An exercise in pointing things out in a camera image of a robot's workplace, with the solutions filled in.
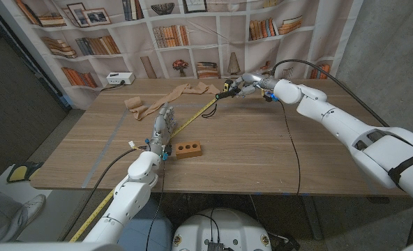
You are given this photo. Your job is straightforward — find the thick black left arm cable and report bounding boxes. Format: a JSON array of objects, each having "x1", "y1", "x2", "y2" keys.
[{"x1": 59, "y1": 146, "x2": 148, "y2": 242}]

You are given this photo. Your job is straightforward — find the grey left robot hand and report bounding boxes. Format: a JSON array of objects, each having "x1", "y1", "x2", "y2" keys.
[{"x1": 147, "y1": 102, "x2": 178, "y2": 156}]

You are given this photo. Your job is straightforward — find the orange brick block three holes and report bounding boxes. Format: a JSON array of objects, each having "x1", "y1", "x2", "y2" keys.
[{"x1": 175, "y1": 140, "x2": 203, "y2": 160}]

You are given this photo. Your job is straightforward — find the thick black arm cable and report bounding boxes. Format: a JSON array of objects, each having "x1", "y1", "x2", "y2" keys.
[
  {"x1": 269, "y1": 59, "x2": 413, "y2": 247},
  {"x1": 59, "y1": 146, "x2": 148, "y2": 242}
]

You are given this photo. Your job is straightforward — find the printed bookshelf backdrop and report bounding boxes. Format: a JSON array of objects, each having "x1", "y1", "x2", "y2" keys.
[{"x1": 0, "y1": 0, "x2": 364, "y2": 111}]

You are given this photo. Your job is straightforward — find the yellow measuring tape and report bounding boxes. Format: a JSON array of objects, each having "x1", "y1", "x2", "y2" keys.
[{"x1": 69, "y1": 79, "x2": 235, "y2": 243}]

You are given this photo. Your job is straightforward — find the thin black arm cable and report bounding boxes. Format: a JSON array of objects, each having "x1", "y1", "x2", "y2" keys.
[
  {"x1": 145, "y1": 160, "x2": 167, "y2": 251},
  {"x1": 278, "y1": 100, "x2": 301, "y2": 196}
]

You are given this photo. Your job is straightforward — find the white power box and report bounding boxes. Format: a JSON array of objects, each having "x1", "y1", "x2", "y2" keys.
[{"x1": 105, "y1": 71, "x2": 136, "y2": 86}]

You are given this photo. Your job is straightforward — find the white shoe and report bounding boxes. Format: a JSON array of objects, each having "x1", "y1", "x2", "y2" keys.
[{"x1": 13, "y1": 194, "x2": 47, "y2": 227}]

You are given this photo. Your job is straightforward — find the blue stool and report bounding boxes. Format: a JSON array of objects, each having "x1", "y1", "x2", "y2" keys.
[{"x1": 119, "y1": 191, "x2": 174, "y2": 251}]

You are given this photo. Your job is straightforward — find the beige stocking cloth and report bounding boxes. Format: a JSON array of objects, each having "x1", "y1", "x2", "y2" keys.
[{"x1": 123, "y1": 82, "x2": 221, "y2": 121}]

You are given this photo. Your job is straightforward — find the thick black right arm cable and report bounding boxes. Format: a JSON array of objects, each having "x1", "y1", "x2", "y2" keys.
[{"x1": 269, "y1": 59, "x2": 413, "y2": 247}]

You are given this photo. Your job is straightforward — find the black flashlight with lanyard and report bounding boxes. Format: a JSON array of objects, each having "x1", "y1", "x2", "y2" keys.
[{"x1": 202, "y1": 86, "x2": 242, "y2": 119}]

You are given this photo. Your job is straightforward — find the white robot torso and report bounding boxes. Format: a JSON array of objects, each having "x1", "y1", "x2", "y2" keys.
[{"x1": 170, "y1": 208, "x2": 273, "y2": 251}]

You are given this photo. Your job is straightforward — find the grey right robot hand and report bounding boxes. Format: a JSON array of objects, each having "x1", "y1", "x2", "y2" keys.
[{"x1": 230, "y1": 72, "x2": 280, "y2": 99}]

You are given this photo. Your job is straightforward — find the black power box cable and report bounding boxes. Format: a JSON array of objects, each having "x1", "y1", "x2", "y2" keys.
[{"x1": 100, "y1": 80, "x2": 126, "y2": 92}]

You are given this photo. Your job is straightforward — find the yellow and black floor pedal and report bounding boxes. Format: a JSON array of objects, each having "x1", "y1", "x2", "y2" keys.
[{"x1": 6, "y1": 161, "x2": 44, "y2": 183}]

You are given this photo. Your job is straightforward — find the grey table leg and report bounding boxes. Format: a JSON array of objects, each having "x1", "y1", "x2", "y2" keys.
[{"x1": 299, "y1": 195, "x2": 324, "y2": 241}]

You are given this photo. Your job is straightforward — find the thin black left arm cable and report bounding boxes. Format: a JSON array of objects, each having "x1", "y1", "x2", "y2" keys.
[{"x1": 145, "y1": 160, "x2": 167, "y2": 251}]

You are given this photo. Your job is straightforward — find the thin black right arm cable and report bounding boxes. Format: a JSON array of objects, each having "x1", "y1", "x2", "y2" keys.
[{"x1": 278, "y1": 100, "x2": 301, "y2": 196}]

